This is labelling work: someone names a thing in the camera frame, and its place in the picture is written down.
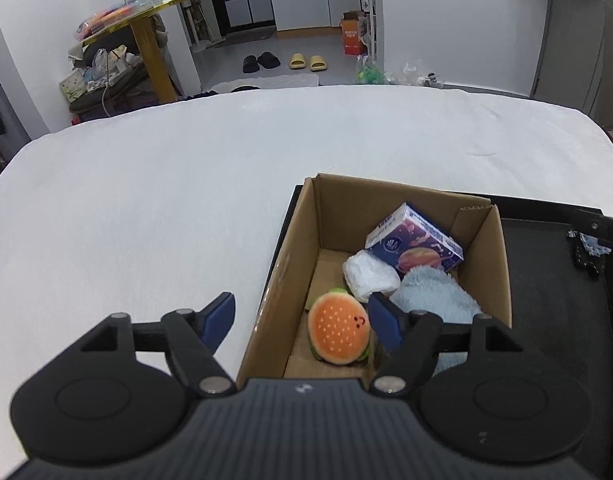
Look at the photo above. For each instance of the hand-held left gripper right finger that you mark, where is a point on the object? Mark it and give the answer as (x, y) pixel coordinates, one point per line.
(385, 322)

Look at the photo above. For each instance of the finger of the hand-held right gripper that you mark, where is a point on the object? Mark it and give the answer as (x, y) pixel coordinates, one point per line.
(604, 230)

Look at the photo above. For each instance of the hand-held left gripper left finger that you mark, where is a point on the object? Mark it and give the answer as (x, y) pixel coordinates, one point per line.
(220, 317)

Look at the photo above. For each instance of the small blue and black trinket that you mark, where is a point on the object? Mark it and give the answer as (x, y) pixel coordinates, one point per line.
(589, 252)

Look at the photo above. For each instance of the burger plush toy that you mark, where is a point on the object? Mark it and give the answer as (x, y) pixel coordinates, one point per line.
(336, 327)

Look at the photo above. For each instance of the white soft pack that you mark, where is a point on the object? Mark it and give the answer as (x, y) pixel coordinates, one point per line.
(369, 272)

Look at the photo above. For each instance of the light blue fluffy towel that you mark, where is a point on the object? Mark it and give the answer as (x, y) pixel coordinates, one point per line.
(436, 295)

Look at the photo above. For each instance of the brown cardboard box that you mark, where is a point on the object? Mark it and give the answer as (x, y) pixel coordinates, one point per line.
(286, 270)

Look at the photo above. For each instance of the blue tissue pack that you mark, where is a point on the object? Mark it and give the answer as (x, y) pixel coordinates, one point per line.
(411, 242)

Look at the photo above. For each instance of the black tray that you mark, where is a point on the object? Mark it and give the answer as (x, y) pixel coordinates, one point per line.
(546, 310)

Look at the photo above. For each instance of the white floor towel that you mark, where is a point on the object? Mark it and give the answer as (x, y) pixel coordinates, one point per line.
(266, 82)

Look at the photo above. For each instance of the clear plastic bag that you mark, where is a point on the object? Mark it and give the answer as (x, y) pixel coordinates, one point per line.
(414, 74)

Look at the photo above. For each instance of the green and white plastic bag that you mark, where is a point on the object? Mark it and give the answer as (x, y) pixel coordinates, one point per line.
(369, 71)

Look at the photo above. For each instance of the black slipper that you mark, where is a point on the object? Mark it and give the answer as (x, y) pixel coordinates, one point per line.
(269, 60)
(250, 64)

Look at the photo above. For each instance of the yellow slipper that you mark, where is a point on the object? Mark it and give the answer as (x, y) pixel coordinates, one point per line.
(297, 61)
(318, 63)

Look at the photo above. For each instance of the pile of bags and boxes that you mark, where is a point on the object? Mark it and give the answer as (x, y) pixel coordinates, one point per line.
(101, 72)

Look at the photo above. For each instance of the yellow side table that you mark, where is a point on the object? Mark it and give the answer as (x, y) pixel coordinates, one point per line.
(149, 50)

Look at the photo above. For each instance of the orange cardboard box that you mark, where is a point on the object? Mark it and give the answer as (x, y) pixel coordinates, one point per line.
(353, 35)

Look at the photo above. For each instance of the colourful clutter on yellow table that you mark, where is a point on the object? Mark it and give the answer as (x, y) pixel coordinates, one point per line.
(111, 17)

